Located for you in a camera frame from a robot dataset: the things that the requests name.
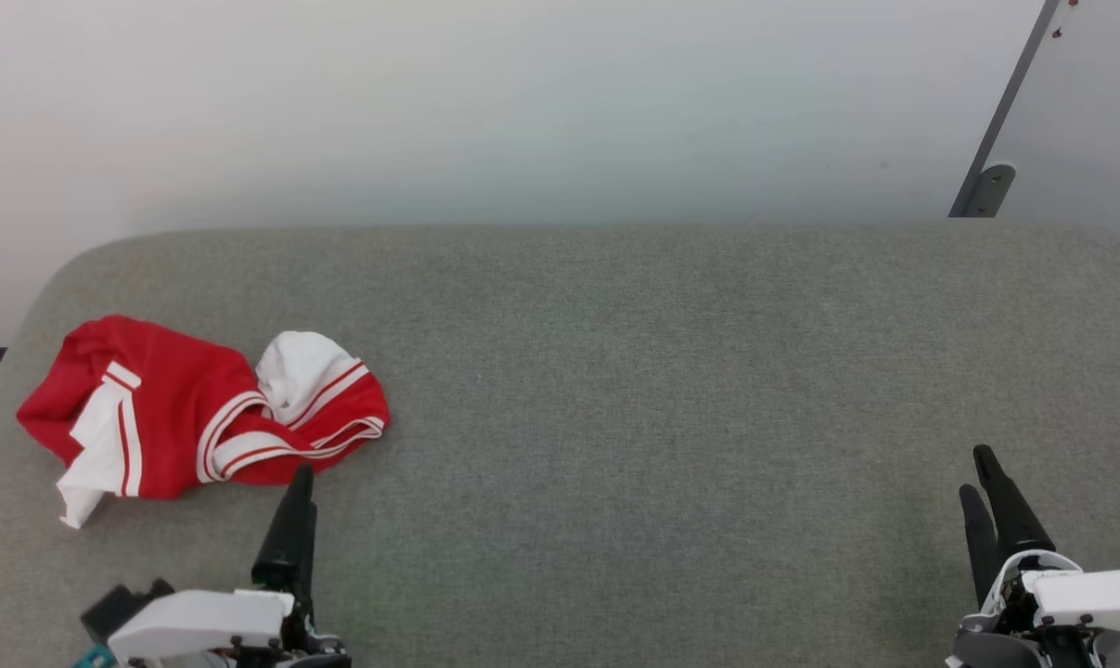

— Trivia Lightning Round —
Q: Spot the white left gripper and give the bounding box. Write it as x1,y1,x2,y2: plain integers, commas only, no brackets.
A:
107,464,353,668

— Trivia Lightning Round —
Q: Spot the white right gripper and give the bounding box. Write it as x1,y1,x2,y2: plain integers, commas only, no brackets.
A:
947,444,1120,668

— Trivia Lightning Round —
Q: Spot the red and white basketball jersey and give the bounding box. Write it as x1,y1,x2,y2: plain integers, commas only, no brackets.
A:
17,315,392,530

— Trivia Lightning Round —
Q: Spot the grey metal post bracket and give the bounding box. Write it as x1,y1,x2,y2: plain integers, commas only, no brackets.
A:
967,162,1017,219

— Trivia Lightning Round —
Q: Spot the grey metal partition post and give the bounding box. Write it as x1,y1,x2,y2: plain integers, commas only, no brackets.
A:
948,0,1063,218

